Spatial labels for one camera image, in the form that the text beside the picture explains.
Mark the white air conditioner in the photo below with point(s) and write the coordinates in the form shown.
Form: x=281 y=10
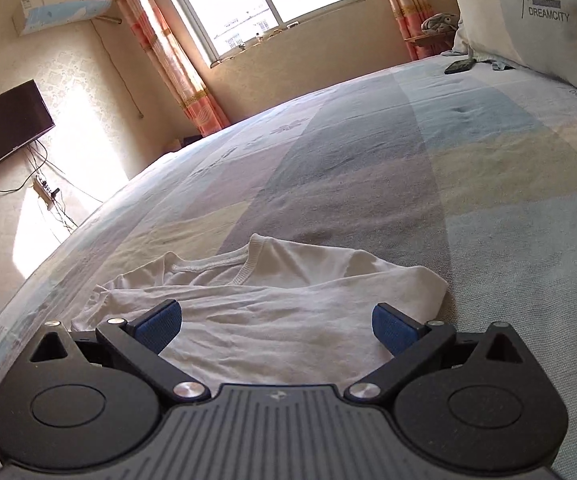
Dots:
x=58 y=10

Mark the white printed sweatshirt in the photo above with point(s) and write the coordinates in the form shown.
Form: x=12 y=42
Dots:
x=278 y=310

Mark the wooden nightstand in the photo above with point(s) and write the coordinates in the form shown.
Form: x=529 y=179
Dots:
x=428 y=45

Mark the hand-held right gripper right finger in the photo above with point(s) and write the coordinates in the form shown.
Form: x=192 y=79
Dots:
x=393 y=330

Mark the orange patterned curtain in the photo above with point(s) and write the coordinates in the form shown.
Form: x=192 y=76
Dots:
x=163 y=50
x=406 y=5

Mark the pastel patchwork bed sheet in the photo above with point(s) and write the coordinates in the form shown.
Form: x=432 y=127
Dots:
x=393 y=170

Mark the white power strip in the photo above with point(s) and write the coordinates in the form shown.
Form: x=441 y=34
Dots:
x=44 y=191

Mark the window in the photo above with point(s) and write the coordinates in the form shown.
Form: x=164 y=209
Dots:
x=263 y=0

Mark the large floral printed pillow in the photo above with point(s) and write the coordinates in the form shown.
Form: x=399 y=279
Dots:
x=533 y=20

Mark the grey plush toy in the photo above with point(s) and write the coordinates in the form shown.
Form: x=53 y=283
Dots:
x=441 y=23

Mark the black remote control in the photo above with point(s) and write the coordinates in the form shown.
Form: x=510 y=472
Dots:
x=459 y=66

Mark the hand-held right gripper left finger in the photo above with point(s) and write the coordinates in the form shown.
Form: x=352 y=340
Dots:
x=158 y=327

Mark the wall-mounted black television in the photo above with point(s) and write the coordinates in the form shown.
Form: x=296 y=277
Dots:
x=6 y=127

